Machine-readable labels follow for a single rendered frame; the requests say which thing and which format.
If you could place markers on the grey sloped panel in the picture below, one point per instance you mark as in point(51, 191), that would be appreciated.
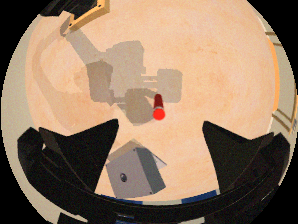
point(135, 174)

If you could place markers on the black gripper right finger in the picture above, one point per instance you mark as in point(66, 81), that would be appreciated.
point(231, 154)

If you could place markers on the dark red peg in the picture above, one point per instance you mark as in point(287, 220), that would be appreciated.
point(158, 107)

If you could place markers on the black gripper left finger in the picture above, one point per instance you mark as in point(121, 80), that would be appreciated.
point(85, 152)

